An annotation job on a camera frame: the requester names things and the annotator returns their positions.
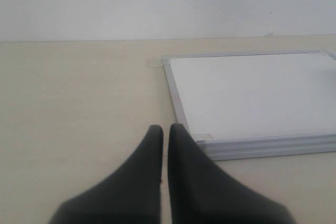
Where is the white board with aluminium frame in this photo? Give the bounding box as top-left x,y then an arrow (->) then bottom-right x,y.
162,50 -> 335,161

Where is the clear tape back left corner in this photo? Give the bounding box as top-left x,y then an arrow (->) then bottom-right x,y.
147,58 -> 171,68

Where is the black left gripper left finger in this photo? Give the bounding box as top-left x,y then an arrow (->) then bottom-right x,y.
50,125 -> 163,223

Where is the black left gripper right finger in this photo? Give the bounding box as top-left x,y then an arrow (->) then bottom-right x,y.
167,123 -> 293,223

